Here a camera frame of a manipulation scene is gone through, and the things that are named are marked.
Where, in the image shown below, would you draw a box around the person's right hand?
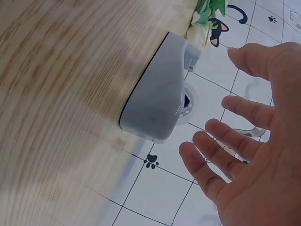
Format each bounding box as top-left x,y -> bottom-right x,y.
178,41 -> 301,226

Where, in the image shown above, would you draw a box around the clear tape roll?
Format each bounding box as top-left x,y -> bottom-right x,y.
175,81 -> 199,126

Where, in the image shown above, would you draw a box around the white flowers with green leaves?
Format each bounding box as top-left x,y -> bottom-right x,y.
185,0 -> 226,50

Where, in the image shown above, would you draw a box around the gray tape dispenser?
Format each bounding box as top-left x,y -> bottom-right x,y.
119,31 -> 203,145

